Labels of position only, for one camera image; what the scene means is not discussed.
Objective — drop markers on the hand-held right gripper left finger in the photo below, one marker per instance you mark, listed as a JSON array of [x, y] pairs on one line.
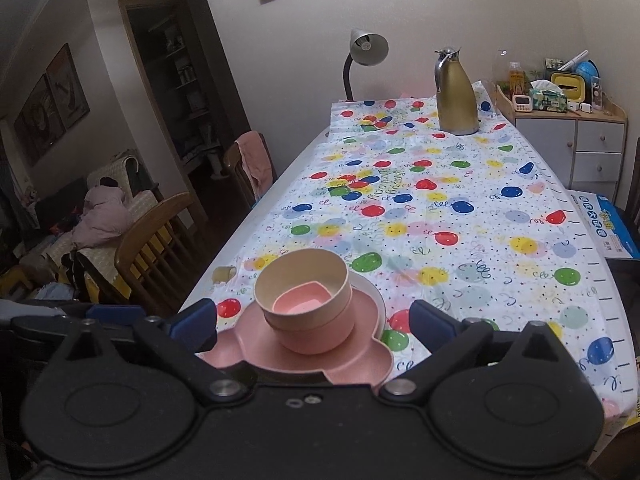
[[192, 325]]

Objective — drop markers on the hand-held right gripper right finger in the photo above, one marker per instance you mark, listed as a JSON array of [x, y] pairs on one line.
[[430, 325]]

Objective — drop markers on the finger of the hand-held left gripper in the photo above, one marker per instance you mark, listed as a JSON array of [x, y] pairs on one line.
[[117, 315]]

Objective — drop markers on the large white plate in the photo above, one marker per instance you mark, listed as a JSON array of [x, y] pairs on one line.
[[372, 295]]

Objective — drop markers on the pink bear-shaped plate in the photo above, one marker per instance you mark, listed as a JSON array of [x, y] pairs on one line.
[[365, 355]]

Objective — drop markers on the small pink heart dish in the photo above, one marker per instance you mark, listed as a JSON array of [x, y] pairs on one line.
[[300, 302]]

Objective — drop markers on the pink bowl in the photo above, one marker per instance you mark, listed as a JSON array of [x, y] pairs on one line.
[[320, 340]]

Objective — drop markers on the cream bowl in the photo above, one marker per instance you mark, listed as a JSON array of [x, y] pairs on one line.
[[300, 270]]

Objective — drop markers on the light wooden chair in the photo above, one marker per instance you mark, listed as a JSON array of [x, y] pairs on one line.
[[145, 230]]

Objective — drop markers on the pink jacket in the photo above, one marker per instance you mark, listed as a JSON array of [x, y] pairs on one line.
[[102, 215]]

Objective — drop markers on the armchair with checkered cover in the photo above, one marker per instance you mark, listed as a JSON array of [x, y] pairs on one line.
[[140, 205]]

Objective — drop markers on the balloon printed tablecloth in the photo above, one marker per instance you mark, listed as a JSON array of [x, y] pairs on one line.
[[450, 185]]

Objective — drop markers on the wooden chair with towel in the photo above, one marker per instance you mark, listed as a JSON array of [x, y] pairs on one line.
[[232, 170]]

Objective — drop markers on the pink towel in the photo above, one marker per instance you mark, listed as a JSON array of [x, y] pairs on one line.
[[255, 160]]

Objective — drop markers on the blue printed cardboard box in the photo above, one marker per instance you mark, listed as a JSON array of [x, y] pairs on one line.
[[605, 225]]

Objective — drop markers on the white drawer cabinet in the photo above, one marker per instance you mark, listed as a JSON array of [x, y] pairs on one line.
[[545, 150]]

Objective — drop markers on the gold thermos jug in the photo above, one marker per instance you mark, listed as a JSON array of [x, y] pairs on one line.
[[455, 100]]

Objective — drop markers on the dark wooden bookshelf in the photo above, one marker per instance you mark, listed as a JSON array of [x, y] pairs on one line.
[[180, 85]]

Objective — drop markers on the white kitchen timer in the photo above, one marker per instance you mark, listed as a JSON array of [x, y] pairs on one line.
[[520, 103]]

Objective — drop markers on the green tissue pack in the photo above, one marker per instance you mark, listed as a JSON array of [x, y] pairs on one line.
[[547, 100]]

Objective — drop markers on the orange drink bottle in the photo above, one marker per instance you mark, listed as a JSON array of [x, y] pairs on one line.
[[516, 77]]

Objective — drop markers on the white charger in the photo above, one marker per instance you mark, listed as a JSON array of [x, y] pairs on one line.
[[580, 107]]

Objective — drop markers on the yellow tissue box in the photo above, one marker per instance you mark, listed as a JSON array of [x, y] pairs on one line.
[[567, 82]]

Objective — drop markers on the grey desk lamp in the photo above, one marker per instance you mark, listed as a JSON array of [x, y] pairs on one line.
[[370, 47]]

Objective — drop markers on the blue globe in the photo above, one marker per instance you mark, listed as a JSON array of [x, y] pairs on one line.
[[587, 70]]

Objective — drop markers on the dark framed wall picture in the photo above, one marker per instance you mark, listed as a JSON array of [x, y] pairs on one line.
[[37, 120], [67, 87]]

